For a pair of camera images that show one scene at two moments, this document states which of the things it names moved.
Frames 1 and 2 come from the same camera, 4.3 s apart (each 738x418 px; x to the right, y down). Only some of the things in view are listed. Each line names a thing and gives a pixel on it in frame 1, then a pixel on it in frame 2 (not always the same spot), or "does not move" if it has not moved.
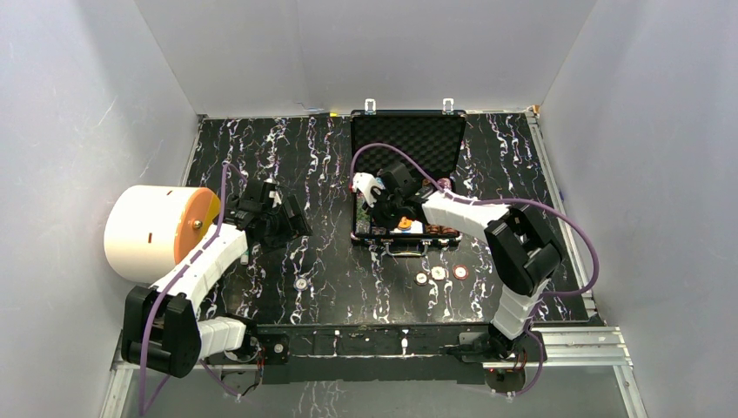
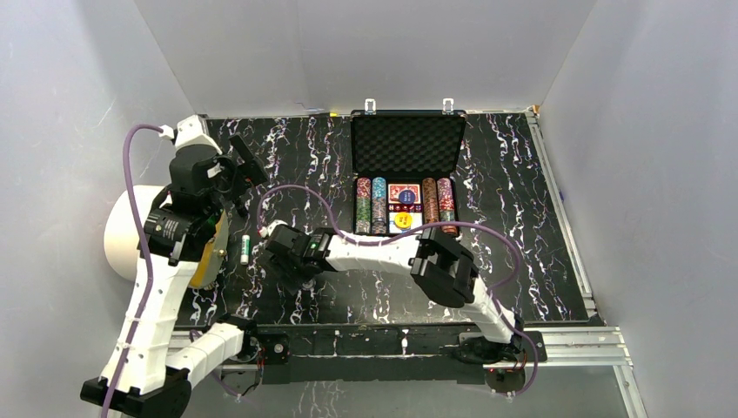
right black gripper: [379, 219] → [280, 266]
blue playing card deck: [416, 228] does not move
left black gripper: [289, 217] → [239, 175]
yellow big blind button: [405, 223] does not move
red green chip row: [363, 218] does not move
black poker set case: [431, 143] does not move
